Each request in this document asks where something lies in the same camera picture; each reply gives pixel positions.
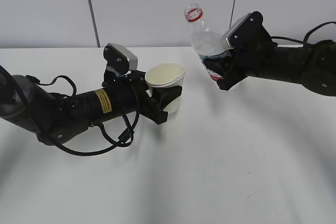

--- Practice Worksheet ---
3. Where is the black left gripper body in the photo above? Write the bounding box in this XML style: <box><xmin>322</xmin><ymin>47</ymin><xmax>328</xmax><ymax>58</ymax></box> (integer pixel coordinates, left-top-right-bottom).
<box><xmin>125</xmin><ymin>75</ymin><xmax>168</xmax><ymax>125</ymax></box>

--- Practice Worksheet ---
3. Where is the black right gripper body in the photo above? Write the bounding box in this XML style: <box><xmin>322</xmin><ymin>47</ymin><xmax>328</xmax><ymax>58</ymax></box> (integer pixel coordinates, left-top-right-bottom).
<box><xmin>217</xmin><ymin>50</ymin><xmax>271</xmax><ymax>91</ymax></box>

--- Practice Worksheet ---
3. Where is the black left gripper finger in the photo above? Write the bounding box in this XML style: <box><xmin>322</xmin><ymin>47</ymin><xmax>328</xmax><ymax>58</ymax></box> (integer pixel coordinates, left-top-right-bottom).
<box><xmin>127</xmin><ymin>70</ymin><xmax>148</xmax><ymax>90</ymax></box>
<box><xmin>152</xmin><ymin>86</ymin><xmax>182</xmax><ymax>109</ymax></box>

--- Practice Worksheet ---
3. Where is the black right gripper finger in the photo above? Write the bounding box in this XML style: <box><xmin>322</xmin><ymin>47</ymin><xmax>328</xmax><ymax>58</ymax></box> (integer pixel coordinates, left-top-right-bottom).
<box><xmin>203</xmin><ymin>54</ymin><xmax>233</xmax><ymax>80</ymax></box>

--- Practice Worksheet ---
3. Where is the white paper cup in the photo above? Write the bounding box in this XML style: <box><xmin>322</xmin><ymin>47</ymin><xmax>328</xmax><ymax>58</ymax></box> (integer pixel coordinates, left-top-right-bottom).
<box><xmin>145</xmin><ymin>62</ymin><xmax>185</xmax><ymax>114</ymax></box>

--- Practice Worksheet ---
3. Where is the clear plastic water bottle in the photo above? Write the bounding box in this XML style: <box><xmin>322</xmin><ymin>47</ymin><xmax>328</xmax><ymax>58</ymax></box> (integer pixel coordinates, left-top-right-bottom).
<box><xmin>184</xmin><ymin>3</ymin><xmax>232</xmax><ymax>65</ymax></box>

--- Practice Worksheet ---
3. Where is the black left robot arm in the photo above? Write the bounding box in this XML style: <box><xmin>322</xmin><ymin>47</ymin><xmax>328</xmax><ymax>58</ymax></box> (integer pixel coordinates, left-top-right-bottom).
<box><xmin>1</xmin><ymin>71</ymin><xmax>182</xmax><ymax>146</ymax></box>

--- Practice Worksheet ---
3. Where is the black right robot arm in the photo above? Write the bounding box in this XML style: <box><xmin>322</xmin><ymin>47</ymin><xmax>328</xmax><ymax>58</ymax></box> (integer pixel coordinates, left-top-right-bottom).
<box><xmin>204</xmin><ymin>40</ymin><xmax>335</xmax><ymax>97</ymax></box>

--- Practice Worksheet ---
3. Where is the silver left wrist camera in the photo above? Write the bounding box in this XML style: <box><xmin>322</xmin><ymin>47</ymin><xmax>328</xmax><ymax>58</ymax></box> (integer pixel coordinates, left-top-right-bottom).
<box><xmin>103</xmin><ymin>43</ymin><xmax>138</xmax><ymax>76</ymax></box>

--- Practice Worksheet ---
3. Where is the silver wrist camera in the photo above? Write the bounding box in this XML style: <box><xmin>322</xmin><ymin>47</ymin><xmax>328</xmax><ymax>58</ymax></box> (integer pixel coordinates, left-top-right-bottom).
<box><xmin>103</xmin><ymin>43</ymin><xmax>138</xmax><ymax>76</ymax></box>
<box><xmin>221</xmin><ymin>11</ymin><xmax>271</xmax><ymax>51</ymax></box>

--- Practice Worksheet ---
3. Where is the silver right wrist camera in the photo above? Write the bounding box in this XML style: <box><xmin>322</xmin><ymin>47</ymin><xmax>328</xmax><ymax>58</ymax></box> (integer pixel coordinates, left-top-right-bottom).
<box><xmin>221</xmin><ymin>11</ymin><xmax>271</xmax><ymax>51</ymax></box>

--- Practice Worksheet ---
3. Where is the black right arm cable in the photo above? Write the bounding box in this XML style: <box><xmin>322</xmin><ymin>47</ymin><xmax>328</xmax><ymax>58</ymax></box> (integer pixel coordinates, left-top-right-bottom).
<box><xmin>270</xmin><ymin>21</ymin><xmax>336</xmax><ymax>48</ymax></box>

